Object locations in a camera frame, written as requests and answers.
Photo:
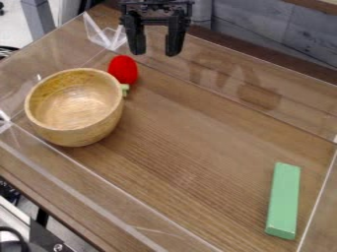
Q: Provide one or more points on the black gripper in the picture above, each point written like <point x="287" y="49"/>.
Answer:
<point x="172" y="13"/>

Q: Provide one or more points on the red plush fruit green stem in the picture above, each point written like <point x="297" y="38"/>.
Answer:
<point x="124" y="69"/>

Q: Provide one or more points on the wooden bowl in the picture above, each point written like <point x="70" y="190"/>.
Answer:
<point x="75" y="106"/>

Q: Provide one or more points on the green rectangular block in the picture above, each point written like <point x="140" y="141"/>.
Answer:
<point x="281" y="221"/>

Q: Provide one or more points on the black device bottom left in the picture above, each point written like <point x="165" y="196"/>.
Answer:
<point x="39" y="240"/>

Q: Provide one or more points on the clear acrylic tray enclosure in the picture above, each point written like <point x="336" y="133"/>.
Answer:
<point x="178" y="181"/>

